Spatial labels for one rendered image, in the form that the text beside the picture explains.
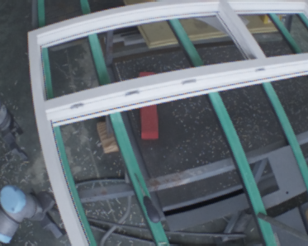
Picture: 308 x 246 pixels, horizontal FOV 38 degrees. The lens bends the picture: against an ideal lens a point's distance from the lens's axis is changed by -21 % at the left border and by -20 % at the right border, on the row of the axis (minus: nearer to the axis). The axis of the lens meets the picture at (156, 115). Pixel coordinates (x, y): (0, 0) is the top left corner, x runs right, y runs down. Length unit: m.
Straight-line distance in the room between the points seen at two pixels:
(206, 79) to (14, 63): 1.74
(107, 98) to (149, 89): 0.14
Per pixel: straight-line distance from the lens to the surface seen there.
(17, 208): 1.34
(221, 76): 1.82
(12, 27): 3.58
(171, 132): 2.05
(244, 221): 2.04
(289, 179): 1.69
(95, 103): 1.72
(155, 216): 1.49
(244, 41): 1.98
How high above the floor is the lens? 2.22
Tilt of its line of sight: 51 degrees down
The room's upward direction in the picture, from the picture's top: 4 degrees clockwise
